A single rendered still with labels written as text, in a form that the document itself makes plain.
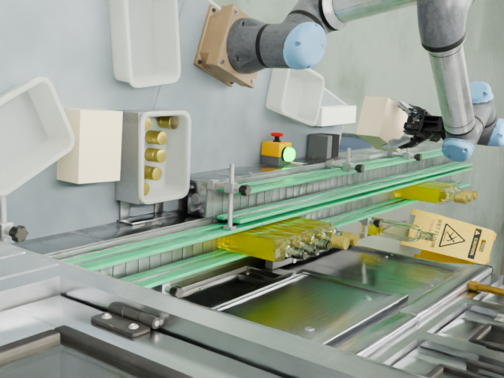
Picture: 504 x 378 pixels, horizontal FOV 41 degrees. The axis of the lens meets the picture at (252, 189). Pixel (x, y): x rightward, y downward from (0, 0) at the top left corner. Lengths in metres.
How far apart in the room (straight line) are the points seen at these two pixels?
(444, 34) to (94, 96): 0.79
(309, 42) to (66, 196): 0.70
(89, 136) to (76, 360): 0.98
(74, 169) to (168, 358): 0.98
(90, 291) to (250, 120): 1.43
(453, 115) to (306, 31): 0.41
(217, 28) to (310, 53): 0.27
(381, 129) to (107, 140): 0.82
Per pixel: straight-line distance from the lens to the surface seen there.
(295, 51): 1.71
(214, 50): 1.82
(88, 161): 1.52
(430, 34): 1.52
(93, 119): 1.51
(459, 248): 5.06
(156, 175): 1.68
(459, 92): 1.63
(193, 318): 0.60
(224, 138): 1.97
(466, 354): 1.60
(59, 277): 0.73
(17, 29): 1.49
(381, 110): 1.99
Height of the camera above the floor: 1.99
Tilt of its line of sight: 36 degrees down
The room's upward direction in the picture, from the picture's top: 100 degrees clockwise
